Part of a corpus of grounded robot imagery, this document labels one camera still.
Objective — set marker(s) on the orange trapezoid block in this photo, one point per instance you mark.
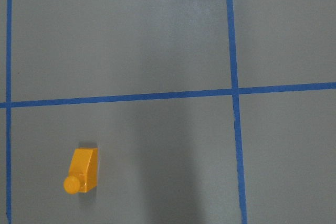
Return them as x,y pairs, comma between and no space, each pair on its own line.
83,171

